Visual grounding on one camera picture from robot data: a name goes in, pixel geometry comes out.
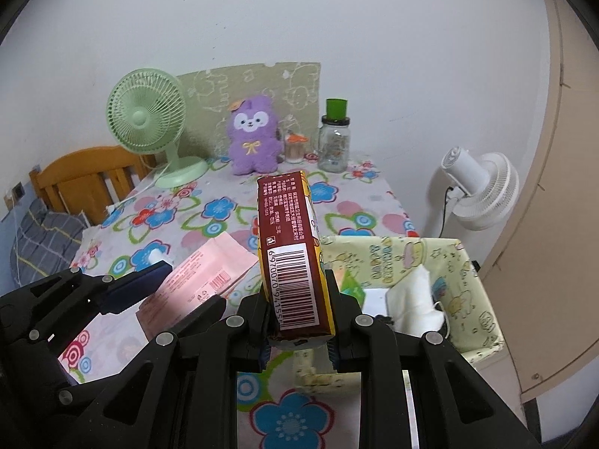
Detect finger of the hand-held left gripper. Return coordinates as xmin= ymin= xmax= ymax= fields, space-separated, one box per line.
xmin=0 ymin=296 xmax=228 ymax=438
xmin=0 ymin=262 xmax=172 ymax=351

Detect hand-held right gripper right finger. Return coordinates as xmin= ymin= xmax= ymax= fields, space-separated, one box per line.
xmin=326 ymin=269 xmax=544 ymax=449

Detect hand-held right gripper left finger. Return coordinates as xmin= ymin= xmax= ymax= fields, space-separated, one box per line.
xmin=63 ymin=290 xmax=272 ymax=449

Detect pink tissue packet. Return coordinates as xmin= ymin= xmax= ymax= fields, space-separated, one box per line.
xmin=135 ymin=235 xmax=261 ymax=343

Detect white face mask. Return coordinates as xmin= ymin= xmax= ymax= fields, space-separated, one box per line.
xmin=387 ymin=264 xmax=451 ymax=337

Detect yellow cartoon tissue packet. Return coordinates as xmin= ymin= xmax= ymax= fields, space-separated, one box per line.
xmin=256 ymin=169 xmax=336 ymax=343

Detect yellow cartoon storage box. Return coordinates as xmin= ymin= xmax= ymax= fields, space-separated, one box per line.
xmin=292 ymin=235 xmax=507 ymax=387

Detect grey plaid cushion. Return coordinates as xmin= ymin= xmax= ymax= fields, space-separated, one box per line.
xmin=10 ymin=198 xmax=88 ymax=287

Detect floral tablecloth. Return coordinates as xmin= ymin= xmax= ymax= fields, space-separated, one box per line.
xmin=58 ymin=150 xmax=422 ymax=449

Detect green desk fan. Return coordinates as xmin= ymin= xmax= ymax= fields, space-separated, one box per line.
xmin=106 ymin=68 xmax=209 ymax=189

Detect purple plush toy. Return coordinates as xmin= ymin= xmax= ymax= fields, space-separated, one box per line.
xmin=228 ymin=95 xmax=280 ymax=176

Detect orange lid swab container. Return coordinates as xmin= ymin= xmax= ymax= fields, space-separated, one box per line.
xmin=285 ymin=135 xmax=307 ymax=164

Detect clear glass jar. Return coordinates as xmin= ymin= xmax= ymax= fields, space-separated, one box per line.
xmin=318 ymin=116 xmax=352 ymax=172

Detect white standing fan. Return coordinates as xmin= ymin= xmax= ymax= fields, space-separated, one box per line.
xmin=423 ymin=146 xmax=520 ymax=240

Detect beige door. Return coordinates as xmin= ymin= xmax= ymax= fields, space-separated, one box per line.
xmin=482 ymin=0 xmax=599 ymax=403

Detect white fan power cable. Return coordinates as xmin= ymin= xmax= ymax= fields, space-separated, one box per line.
xmin=105 ymin=163 xmax=171 ymax=213

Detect black fan cable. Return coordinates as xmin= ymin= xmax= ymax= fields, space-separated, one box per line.
xmin=437 ymin=189 xmax=452 ymax=239

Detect green patterned wall sheet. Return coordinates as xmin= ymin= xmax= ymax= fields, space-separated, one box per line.
xmin=175 ymin=61 xmax=323 ymax=160

